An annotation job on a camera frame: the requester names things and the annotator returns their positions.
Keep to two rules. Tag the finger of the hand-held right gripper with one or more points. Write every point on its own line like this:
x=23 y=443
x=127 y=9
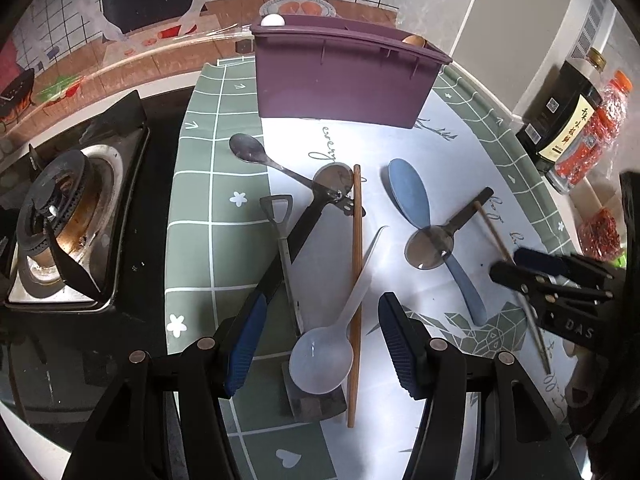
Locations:
x=537 y=259
x=515 y=277

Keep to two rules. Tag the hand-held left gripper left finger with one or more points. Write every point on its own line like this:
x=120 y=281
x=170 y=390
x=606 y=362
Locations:
x=245 y=342

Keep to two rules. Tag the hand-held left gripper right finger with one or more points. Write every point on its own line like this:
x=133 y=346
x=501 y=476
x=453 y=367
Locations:
x=400 y=347

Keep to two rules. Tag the wooden chopstick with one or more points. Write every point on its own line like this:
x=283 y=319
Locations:
x=356 y=285
x=492 y=232

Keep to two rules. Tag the white plastic spoon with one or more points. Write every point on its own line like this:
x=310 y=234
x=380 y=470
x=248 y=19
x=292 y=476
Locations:
x=322 y=357

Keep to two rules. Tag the purple plastic utensil holder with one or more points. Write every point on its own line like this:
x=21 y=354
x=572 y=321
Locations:
x=340 y=75

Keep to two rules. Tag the beige wooden object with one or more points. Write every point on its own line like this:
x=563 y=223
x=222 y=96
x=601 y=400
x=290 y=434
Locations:
x=582 y=375

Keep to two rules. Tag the red chili flakes bag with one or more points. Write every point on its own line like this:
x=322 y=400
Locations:
x=600 y=232

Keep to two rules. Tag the metal shovel shaped spoon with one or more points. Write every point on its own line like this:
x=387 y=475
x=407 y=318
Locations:
x=285 y=255

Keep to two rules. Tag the orange cap chili bottle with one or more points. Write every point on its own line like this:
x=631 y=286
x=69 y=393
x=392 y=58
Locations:
x=592 y=135

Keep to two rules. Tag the blue rice paddle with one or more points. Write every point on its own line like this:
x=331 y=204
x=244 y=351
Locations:
x=410 y=190

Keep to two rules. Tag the green and white table mat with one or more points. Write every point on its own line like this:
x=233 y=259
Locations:
x=220 y=200

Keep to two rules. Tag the dark soy sauce bottle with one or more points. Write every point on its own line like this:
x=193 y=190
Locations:
x=560 y=115

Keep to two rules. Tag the round grey spoon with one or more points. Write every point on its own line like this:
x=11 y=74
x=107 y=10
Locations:
x=332 y=175

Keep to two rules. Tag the wooden spoon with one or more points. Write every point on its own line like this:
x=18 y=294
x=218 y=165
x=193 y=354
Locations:
x=414 y=40

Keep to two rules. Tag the white round utensil end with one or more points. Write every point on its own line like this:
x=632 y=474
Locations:
x=272 y=21

